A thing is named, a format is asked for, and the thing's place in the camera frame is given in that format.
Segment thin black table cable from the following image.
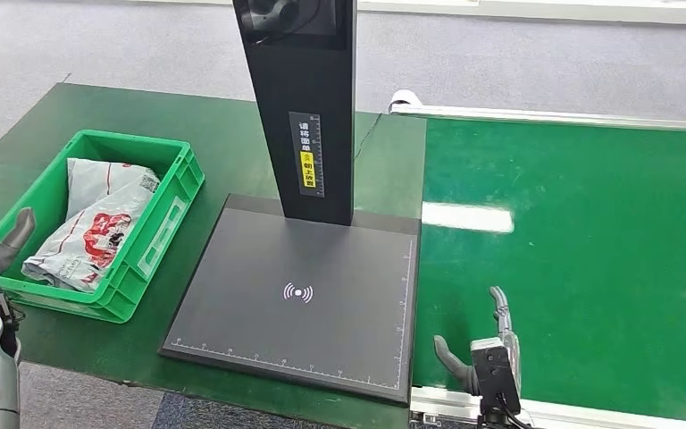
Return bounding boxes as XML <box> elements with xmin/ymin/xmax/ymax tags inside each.
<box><xmin>353</xmin><ymin>113</ymin><xmax>384</xmax><ymax>162</ymax></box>

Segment green conveyor belt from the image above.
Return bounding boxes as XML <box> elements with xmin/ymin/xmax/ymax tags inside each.
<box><xmin>411</xmin><ymin>117</ymin><xmax>686</xmax><ymax>425</ymax></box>

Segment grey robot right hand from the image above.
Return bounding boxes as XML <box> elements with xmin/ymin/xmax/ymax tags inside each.
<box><xmin>432</xmin><ymin>286</ymin><xmax>523</xmax><ymax>397</ymax></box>

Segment green plastic crate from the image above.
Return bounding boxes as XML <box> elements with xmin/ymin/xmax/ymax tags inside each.
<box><xmin>0</xmin><ymin>129</ymin><xmax>207</xmax><ymax>324</ymax></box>

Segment white conveyor end roller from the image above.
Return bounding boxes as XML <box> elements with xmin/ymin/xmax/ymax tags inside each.
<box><xmin>388</xmin><ymin>89</ymin><xmax>424</xmax><ymax>114</ymax></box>

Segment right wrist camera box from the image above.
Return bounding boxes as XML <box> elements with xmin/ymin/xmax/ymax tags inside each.
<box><xmin>470</xmin><ymin>336</ymin><xmax>523</xmax><ymax>416</ymax></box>

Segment white plastic mailer package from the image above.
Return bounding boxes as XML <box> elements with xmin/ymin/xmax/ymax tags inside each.
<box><xmin>21</xmin><ymin>157</ymin><xmax>162</xmax><ymax>295</ymax></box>

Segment silver conveyor side rail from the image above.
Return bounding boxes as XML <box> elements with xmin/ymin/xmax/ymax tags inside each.
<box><xmin>389</xmin><ymin>103</ymin><xmax>686</xmax><ymax>133</ymax></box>
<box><xmin>407</xmin><ymin>385</ymin><xmax>686</xmax><ymax>429</ymax></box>

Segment black weighing device with column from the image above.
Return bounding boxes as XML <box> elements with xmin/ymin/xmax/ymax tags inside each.
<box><xmin>158</xmin><ymin>0</ymin><xmax>422</xmax><ymax>408</ymax></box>

